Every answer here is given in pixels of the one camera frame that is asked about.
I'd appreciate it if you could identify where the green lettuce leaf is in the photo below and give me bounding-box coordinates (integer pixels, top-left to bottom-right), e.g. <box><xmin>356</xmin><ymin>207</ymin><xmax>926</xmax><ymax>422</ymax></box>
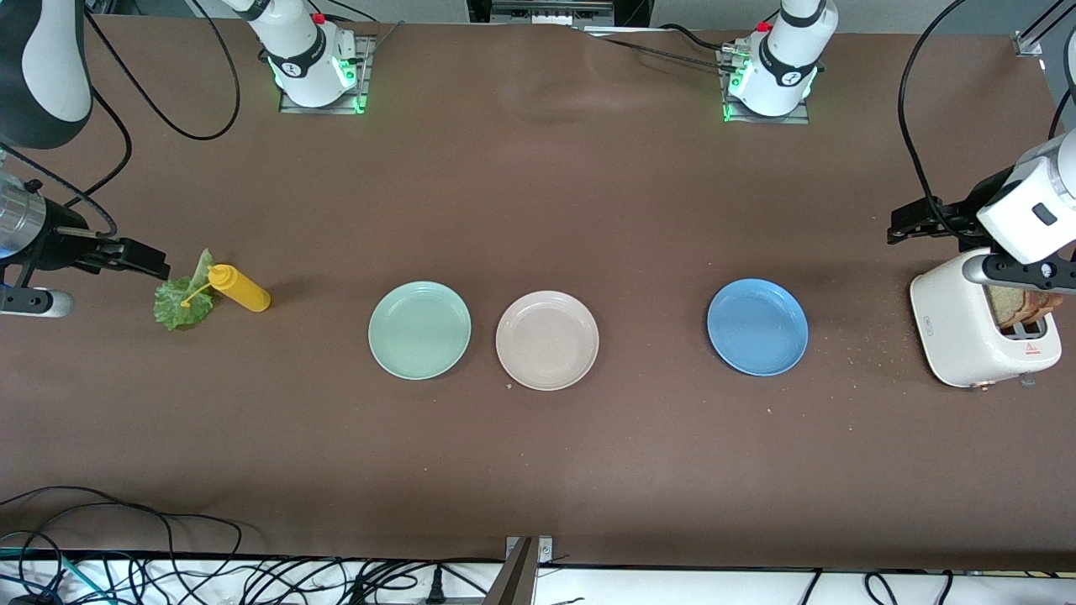
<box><xmin>153</xmin><ymin>248</ymin><xmax>218</xmax><ymax>331</ymax></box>

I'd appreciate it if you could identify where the yellow squeeze bottle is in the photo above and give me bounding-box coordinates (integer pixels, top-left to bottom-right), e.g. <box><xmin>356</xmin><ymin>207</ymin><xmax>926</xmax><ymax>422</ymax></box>
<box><xmin>180</xmin><ymin>264</ymin><xmax>272</xmax><ymax>313</ymax></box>

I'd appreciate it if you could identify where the blue plate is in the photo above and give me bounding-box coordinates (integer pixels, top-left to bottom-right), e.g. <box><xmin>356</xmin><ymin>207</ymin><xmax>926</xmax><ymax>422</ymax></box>
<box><xmin>706</xmin><ymin>278</ymin><xmax>810</xmax><ymax>377</ymax></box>

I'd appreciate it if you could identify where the mint green plate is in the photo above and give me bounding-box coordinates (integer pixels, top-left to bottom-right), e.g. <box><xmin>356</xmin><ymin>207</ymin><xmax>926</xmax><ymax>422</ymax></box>
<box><xmin>368</xmin><ymin>281</ymin><xmax>472</xmax><ymax>381</ymax></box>

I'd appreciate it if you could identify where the beige plate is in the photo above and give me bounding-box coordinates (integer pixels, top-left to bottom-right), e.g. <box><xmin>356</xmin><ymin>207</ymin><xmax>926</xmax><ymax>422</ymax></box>
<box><xmin>495</xmin><ymin>291</ymin><xmax>600</xmax><ymax>392</ymax></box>

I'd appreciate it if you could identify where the white two-slot toaster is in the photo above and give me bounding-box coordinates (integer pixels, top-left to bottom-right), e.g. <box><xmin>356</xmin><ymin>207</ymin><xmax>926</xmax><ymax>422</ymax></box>
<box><xmin>910</xmin><ymin>246</ymin><xmax>1063</xmax><ymax>390</ymax></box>

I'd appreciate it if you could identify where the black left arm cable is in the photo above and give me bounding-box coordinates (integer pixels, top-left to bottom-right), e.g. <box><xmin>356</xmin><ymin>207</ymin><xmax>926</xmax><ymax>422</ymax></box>
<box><xmin>898</xmin><ymin>0</ymin><xmax>1076</xmax><ymax>245</ymax></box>

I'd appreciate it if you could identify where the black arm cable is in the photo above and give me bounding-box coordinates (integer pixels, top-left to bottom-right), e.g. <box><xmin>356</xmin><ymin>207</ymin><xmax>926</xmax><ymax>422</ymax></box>
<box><xmin>0</xmin><ymin>0</ymin><xmax>242</xmax><ymax>240</ymax></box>
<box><xmin>898</xmin><ymin>0</ymin><xmax>1076</xmax><ymax>245</ymax></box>

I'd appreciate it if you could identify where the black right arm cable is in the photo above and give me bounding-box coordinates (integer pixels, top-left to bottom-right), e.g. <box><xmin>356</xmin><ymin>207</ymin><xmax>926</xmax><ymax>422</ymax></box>
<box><xmin>0</xmin><ymin>0</ymin><xmax>242</xmax><ymax>240</ymax></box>

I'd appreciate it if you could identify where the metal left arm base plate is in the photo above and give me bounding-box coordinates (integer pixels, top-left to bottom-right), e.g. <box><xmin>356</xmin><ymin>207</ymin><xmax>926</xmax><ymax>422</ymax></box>
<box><xmin>721</xmin><ymin>46</ymin><xmax>812</xmax><ymax>125</ymax></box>

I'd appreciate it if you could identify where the black looping cable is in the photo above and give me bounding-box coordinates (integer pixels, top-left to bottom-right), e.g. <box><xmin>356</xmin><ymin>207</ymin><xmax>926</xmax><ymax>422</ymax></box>
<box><xmin>0</xmin><ymin>486</ymin><xmax>245</xmax><ymax>605</ymax></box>

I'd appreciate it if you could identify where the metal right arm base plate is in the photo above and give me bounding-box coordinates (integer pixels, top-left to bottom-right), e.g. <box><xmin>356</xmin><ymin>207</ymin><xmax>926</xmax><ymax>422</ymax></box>
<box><xmin>279</xmin><ymin>35</ymin><xmax>371</xmax><ymax>114</ymax></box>

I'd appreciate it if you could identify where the black cable across tabletop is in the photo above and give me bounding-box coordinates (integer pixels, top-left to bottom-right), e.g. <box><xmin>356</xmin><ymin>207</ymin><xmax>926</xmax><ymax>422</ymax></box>
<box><xmin>580</xmin><ymin>24</ymin><xmax>741</xmax><ymax>72</ymax></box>

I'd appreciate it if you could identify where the teal cable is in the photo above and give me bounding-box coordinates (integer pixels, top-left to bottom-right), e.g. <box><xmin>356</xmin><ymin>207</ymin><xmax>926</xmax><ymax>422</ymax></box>
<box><xmin>0</xmin><ymin>546</ymin><xmax>106</xmax><ymax>604</ymax></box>

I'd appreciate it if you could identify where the black cable tangle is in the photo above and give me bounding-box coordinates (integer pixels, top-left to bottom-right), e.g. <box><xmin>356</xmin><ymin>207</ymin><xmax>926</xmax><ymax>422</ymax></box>
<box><xmin>0</xmin><ymin>538</ymin><xmax>589</xmax><ymax>605</ymax></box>

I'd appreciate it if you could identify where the black metal equipment frame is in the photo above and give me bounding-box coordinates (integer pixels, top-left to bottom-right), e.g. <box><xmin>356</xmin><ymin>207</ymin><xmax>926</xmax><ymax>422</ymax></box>
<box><xmin>467</xmin><ymin>0</ymin><xmax>657</xmax><ymax>30</ymax></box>

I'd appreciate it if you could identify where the grey metal post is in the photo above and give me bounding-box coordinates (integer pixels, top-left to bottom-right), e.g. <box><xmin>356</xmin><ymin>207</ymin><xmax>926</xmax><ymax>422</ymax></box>
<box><xmin>483</xmin><ymin>538</ymin><xmax>539</xmax><ymax>605</ymax></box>

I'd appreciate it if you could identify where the small metal table bracket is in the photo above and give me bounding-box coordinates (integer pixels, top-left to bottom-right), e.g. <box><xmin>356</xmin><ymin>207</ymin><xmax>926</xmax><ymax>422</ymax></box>
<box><xmin>504</xmin><ymin>535</ymin><xmax>554</xmax><ymax>566</ymax></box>

